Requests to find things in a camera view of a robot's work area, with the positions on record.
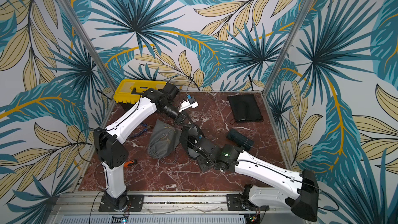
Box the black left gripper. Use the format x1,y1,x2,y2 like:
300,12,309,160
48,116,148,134
159,102,196,127

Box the grey fabric drawstring pouch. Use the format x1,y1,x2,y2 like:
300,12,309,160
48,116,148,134
147,120,181,159

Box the black hair dryer bag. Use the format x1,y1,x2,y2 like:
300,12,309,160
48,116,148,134
179,124,205,160

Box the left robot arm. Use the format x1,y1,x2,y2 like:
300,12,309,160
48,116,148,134
93,83,198,211

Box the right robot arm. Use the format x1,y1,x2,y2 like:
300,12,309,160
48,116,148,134
186,138,319,222

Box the yellow and black toolbox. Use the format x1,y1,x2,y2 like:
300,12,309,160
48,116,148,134
114,79,166,112

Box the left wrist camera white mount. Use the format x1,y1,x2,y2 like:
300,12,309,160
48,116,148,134
178,94,199,113

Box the blue handled cutting pliers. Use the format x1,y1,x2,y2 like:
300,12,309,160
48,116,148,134
130,123,151,139

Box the orange handled screwdriver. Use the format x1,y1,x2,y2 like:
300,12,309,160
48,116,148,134
124,160,137,168

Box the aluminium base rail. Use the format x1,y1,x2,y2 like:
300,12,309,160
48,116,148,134
47,188,305,224

